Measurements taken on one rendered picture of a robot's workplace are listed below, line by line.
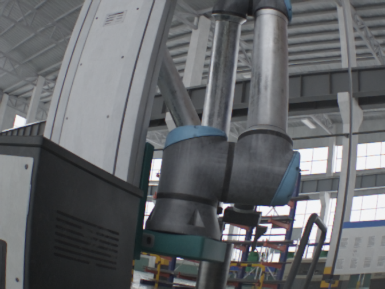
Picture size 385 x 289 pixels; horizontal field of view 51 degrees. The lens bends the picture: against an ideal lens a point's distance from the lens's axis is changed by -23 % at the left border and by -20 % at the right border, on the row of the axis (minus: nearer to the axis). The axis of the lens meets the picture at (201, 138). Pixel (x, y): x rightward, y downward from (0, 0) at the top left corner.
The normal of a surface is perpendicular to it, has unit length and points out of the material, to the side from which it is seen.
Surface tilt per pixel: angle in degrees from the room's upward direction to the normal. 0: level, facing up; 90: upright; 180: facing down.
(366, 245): 90
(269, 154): 80
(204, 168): 102
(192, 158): 90
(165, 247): 90
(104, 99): 90
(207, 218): 70
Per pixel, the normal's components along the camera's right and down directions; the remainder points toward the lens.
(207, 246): 0.90, 0.01
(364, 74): -0.62, -0.30
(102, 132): -0.40, -0.31
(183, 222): 0.09, -0.59
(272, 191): -0.10, 0.39
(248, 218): -0.33, 0.10
